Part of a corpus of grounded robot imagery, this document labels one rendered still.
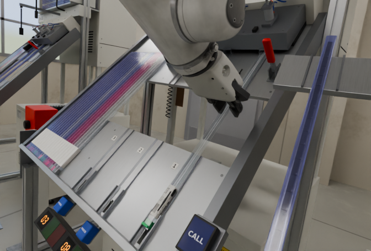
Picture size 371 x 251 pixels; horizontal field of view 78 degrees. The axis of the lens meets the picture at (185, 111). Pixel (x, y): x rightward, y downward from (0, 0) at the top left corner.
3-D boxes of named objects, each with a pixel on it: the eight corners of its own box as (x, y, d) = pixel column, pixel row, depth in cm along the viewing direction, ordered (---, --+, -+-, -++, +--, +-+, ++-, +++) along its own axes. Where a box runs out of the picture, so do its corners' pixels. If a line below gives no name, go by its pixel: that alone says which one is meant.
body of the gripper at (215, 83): (228, 37, 37) (248, 80, 45) (182, 38, 44) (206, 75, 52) (208, 74, 35) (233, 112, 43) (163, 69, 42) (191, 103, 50)
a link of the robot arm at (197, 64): (222, 26, 36) (229, 39, 38) (181, 28, 42) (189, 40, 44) (199, 67, 34) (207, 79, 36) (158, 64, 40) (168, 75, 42)
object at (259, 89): (275, 114, 52) (272, 97, 48) (114, 84, 94) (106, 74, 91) (319, 32, 66) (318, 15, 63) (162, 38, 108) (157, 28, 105)
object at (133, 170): (177, 282, 34) (168, 277, 32) (32, 151, 76) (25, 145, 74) (236, 175, 42) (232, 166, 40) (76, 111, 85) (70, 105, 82)
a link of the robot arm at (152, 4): (224, 25, 36) (180, 28, 42) (183, -64, 27) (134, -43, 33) (201, 66, 34) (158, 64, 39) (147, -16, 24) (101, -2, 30)
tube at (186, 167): (150, 230, 38) (147, 228, 38) (145, 226, 39) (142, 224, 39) (269, 51, 61) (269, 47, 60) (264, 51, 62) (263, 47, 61)
